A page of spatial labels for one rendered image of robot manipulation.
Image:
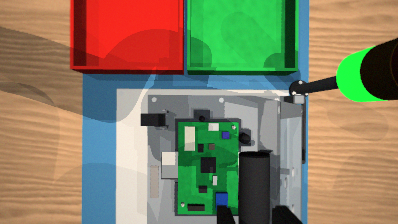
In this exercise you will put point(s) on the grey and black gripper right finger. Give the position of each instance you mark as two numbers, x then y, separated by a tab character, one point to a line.
283	215

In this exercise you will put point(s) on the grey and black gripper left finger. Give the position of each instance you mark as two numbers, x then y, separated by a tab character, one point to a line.
224	215

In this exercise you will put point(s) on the green circuit board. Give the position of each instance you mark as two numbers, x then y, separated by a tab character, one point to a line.
207	166

